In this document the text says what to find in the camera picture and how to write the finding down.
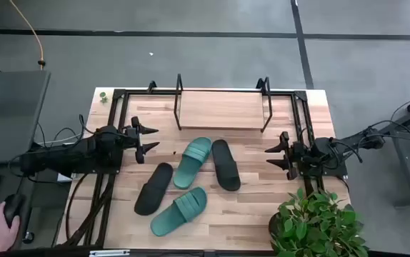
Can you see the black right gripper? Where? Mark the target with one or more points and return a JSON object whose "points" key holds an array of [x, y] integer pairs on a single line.
{"points": [[298, 155]]}

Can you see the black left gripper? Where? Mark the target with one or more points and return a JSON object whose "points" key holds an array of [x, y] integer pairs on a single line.
{"points": [[130, 139]]}

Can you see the green rubber slide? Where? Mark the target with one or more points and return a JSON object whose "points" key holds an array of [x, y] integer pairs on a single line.
{"points": [[176, 214], [190, 164]]}

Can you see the black rubber slide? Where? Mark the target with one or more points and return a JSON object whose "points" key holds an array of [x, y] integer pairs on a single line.
{"points": [[153, 191], [225, 164]]}

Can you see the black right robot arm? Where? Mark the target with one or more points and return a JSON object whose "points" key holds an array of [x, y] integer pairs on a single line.
{"points": [[328, 153]]}

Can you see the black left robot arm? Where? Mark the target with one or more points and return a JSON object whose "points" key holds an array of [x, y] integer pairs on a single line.
{"points": [[83, 153]]}

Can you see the small green sprig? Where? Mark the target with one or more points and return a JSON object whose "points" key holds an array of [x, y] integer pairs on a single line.
{"points": [[103, 97]]}

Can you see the black plant pot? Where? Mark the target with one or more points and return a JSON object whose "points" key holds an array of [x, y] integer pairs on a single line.
{"points": [[272, 228]]}

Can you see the green leafy plant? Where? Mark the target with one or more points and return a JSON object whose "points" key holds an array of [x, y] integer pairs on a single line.
{"points": [[315, 225]]}

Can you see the white box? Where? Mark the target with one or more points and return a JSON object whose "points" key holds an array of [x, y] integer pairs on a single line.
{"points": [[64, 177]]}

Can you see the grey metal side stand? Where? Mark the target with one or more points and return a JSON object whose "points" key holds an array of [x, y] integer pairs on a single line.
{"points": [[405, 164]]}

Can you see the grey computer desk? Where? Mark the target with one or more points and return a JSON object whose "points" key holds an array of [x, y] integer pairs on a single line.
{"points": [[8, 107]]}

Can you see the black computer mouse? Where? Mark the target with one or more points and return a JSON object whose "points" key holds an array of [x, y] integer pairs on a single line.
{"points": [[12, 207]]}

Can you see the wooden shelf black metal frame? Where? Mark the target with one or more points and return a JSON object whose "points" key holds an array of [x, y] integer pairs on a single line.
{"points": [[223, 110]]}

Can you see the black aluminium table frame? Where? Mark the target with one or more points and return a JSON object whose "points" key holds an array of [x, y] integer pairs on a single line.
{"points": [[208, 92]]}

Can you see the silver metal bracket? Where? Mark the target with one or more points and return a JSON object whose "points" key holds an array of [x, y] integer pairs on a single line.
{"points": [[108, 253]]}

